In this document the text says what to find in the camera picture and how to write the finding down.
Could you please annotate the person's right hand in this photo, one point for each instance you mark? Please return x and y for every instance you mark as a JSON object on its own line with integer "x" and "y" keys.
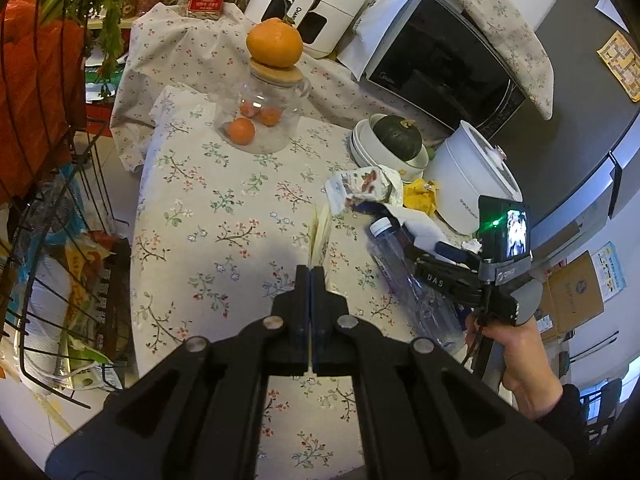
{"x": 528, "y": 374}

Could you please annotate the floral tablecloth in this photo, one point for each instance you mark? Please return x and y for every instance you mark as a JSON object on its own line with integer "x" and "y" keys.
{"x": 219, "y": 232}

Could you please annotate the glass jar with wooden lid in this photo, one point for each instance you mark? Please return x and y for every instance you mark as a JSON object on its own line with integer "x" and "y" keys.
{"x": 259, "y": 114}

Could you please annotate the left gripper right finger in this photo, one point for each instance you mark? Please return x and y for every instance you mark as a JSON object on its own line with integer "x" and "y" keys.
{"x": 337, "y": 337}

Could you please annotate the black wire rack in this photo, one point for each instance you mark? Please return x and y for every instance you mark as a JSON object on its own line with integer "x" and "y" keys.
{"x": 64, "y": 257}

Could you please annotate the cream paper piece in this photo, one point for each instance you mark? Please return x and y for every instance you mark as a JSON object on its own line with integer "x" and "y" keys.
{"x": 319, "y": 236}

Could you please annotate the grey refrigerator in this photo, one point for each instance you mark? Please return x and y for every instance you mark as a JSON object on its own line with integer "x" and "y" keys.
{"x": 580, "y": 168}

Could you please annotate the cardboard box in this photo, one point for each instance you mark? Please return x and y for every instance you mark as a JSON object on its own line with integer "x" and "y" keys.
{"x": 571, "y": 296}

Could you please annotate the large orange on jar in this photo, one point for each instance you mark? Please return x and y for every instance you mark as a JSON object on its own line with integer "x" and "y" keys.
{"x": 275, "y": 43}

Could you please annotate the white electric cooking pot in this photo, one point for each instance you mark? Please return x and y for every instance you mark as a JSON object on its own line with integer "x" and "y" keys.
{"x": 466, "y": 166}

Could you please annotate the floral cloth on microwave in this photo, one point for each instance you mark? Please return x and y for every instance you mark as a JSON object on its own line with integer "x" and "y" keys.
{"x": 511, "y": 36}

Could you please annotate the yellow crumpled wrapper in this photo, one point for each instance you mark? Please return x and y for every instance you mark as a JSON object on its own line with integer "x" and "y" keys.
{"x": 421, "y": 195}

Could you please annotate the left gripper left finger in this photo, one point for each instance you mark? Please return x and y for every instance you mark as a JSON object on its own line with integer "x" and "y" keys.
{"x": 278, "y": 344}

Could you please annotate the crumpled nut snack package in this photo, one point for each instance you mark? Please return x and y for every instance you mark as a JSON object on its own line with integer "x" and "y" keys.
{"x": 376, "y": 184}

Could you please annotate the black microwave oven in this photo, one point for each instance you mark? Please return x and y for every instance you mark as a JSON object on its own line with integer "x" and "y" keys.
{"x": 432, "y": 56}

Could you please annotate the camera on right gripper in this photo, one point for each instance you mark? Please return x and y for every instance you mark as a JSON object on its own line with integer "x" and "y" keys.
{"x": 504, "y": 229}

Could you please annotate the dark green pumpkin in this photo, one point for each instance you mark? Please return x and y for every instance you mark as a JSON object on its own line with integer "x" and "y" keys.
{"x": 399, "y": 135}

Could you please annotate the white ceramic bowl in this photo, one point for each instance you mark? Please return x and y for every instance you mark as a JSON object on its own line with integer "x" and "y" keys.
{"x": 368, "y": 150}

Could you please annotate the clear plastic water bottle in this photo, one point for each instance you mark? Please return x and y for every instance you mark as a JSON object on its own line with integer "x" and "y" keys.
{"x": 432, "y": 314}

